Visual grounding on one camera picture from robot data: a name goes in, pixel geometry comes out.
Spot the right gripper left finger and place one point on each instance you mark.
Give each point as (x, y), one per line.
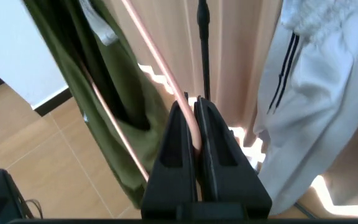
(169, 186)

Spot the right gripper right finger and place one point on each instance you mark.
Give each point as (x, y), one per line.
(238, 189)

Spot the green printed T-shirt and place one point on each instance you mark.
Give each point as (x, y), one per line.
(135, 93)

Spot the pink clothes hanger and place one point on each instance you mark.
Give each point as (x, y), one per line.
(160, 60)

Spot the pale grey pants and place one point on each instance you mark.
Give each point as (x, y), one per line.
(322, 93)

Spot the black clothes rack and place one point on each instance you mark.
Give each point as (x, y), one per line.
(204, 46)

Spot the beige curtain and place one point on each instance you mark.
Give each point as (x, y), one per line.
(235, 46)

